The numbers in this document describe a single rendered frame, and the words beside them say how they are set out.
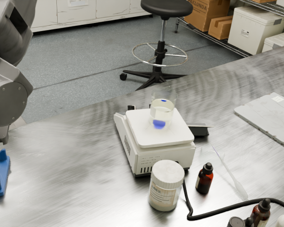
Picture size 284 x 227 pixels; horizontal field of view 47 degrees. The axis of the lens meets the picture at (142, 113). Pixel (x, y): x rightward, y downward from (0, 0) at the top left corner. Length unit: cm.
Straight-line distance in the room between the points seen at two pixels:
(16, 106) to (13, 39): 10
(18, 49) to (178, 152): 36
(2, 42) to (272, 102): 78
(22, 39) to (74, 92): 187
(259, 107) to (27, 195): 66
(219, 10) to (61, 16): 151
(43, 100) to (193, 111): 153
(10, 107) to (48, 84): 205
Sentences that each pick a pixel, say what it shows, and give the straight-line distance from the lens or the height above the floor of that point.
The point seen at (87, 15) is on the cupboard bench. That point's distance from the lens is 338.
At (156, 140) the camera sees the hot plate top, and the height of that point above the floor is 84.
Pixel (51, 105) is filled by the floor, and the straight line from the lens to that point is 223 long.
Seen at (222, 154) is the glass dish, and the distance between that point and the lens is 77.
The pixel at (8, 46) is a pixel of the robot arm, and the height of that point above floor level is 105.
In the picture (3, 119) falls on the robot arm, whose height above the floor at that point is 100.
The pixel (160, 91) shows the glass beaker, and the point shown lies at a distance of 68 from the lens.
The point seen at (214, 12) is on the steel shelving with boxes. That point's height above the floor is 31.
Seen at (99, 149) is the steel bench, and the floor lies 75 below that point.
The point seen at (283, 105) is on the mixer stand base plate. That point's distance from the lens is 103.
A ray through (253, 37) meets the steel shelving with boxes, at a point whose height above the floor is 28.
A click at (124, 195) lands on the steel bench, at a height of 75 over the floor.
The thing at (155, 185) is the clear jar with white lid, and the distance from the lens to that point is 59.
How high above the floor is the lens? 124
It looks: 35 degrees down
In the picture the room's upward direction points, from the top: 7 degrees clockwise
